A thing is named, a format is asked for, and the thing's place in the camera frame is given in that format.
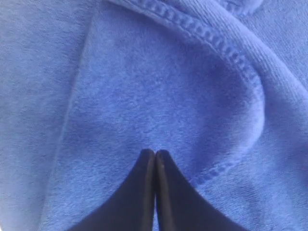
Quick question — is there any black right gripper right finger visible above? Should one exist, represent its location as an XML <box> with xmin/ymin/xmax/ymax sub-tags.
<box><xmin>155</xmin><ymin>150</ymin><xmax>235</xmax><ymax>231</ymax></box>

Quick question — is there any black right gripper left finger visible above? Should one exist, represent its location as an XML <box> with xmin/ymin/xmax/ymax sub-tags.
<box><xmin>77</xmin><ymin>149</ymin><xmax>155</xmax><ymax>231</ymax></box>

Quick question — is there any blue microfiber towel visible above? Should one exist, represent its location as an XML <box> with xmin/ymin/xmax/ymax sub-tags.
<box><xmin>0</xmin><ymin>0</ymin><xmax>308</xmax><ymax>231</ymax></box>

